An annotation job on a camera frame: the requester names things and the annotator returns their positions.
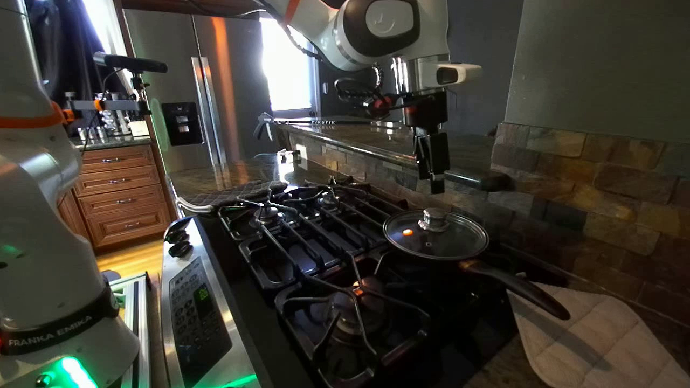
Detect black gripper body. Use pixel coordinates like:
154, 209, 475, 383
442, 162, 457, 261
410, 89, 454, 147

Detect round glass pan lid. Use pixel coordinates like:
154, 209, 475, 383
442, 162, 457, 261
380, 205, 492, 263

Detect black frying pan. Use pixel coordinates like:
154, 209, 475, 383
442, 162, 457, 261
384, 243, 575, 324

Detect kitchen faucet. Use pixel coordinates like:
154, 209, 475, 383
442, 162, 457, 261
252, 112, 279, 141

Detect black gas stove range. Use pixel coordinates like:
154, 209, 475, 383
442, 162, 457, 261
158, 175, 535, 388

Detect stainless steel refrigerator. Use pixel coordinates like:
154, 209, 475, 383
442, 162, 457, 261
123, 7, 279, 165

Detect white quilted pot holder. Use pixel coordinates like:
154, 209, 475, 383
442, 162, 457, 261
508, 283, 690, 388

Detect black stove knob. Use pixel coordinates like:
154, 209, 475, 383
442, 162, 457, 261
163, 216, 194, 243
168, 239, 197, 259

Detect wooden drawer cabinet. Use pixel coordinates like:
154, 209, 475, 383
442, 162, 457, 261
63, 140, 180, 251

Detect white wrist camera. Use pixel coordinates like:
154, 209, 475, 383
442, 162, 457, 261
434, 59, 483, 89

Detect wall outlet plate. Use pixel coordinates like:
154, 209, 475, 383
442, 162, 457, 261
291, 141, 310, 169

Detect black stereo camera bar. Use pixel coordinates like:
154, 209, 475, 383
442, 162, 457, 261
90, 50, 171, 75

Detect camera stand with orange clamps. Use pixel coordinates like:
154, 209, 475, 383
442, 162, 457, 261
60, 71, 150, 147

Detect metal robot mount frame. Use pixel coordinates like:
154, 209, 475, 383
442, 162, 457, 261
109, 272, 154, 388

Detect orange strap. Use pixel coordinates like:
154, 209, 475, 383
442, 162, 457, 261
0, 98, 75, 134

